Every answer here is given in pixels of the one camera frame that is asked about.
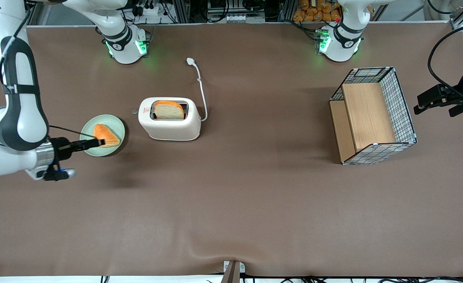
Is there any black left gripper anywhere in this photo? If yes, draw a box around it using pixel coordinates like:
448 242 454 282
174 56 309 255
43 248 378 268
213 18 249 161
413 84 463 118

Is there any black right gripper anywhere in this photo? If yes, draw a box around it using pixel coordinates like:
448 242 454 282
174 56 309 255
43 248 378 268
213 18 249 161
52 138 105 165

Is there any bread slice with brown crust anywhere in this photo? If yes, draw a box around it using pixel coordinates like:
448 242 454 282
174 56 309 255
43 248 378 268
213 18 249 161
153 101 185 120

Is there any orange toasted bread slice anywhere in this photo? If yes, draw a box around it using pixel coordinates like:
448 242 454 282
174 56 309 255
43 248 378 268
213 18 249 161
93 123 121 148

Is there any white toaster power cord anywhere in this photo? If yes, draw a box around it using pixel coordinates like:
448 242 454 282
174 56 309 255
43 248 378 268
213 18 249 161
186 57 208 122

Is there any brown table cloth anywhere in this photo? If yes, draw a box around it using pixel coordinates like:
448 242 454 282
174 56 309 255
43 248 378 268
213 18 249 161
0 22 463 278

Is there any black wire mesh basket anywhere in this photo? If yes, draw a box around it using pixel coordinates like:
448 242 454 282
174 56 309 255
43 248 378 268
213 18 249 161
329 66 418 166

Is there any white power strip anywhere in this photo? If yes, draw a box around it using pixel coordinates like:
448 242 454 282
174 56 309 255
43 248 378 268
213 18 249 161
137 3 166 17

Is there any pile of orange bread rolls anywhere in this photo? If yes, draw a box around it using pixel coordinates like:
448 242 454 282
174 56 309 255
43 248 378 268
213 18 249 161
293 0 341 23

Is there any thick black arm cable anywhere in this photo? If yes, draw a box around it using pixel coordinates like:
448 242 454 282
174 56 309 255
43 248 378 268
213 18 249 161
428 20 463 99

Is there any white two-slot toaster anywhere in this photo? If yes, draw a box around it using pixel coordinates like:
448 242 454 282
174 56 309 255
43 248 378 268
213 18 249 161
132 97 202 142

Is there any light wooden shelf insert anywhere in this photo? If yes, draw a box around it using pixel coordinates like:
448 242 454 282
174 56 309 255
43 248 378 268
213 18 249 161
330 82 397 164

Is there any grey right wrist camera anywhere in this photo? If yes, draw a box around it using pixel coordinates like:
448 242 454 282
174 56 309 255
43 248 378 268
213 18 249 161
44 164 77 182

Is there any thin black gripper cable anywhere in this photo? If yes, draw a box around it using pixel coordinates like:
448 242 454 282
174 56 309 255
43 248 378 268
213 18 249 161
49 125 97 140

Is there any wire mesh wooden shelf box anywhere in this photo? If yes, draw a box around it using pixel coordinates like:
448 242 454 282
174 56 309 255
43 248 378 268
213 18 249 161
331 67 417 165

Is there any pale green round plate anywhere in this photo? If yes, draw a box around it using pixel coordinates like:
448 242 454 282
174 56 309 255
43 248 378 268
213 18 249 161
80 114 126 157

